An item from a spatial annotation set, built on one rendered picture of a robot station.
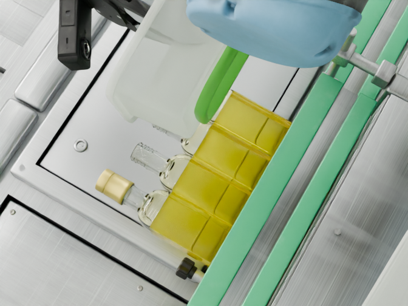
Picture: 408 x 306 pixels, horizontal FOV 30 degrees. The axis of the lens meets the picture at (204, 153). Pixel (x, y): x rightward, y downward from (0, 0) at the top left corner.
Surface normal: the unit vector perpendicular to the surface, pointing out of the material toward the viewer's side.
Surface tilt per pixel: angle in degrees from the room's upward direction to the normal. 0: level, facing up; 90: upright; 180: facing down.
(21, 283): 90
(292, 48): 98
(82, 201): 90
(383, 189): 90
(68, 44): 80
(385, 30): 90
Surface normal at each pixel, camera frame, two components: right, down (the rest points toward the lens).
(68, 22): -0.21, -0.20
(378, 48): 0.03, -0.29
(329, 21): 0.58, 0.28
